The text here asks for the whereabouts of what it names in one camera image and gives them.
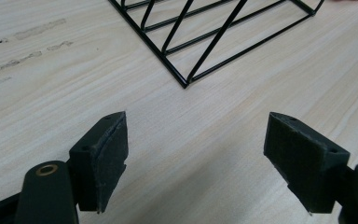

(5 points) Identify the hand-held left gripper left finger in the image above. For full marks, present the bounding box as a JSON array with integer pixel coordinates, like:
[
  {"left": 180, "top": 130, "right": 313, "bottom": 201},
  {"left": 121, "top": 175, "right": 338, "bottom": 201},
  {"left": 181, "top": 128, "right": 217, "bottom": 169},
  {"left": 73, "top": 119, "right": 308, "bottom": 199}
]
[{"left": 68, "top": 110, "right": 130, "bottom": 215}]

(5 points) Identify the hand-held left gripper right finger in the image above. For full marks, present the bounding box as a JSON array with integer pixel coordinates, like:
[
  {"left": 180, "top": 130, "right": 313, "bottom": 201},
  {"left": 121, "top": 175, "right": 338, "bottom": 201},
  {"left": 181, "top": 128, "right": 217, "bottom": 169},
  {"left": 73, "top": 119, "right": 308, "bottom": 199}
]
[{"left": 263, "top": 111, "right": 351, "bottom": 215}]

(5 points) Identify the black wire rack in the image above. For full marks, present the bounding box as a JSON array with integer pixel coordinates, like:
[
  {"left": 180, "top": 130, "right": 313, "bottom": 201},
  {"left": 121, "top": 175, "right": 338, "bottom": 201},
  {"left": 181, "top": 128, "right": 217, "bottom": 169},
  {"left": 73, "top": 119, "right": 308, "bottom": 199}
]
[{"left": 107, "top": 0, "right": 326, "bottom": 90}]

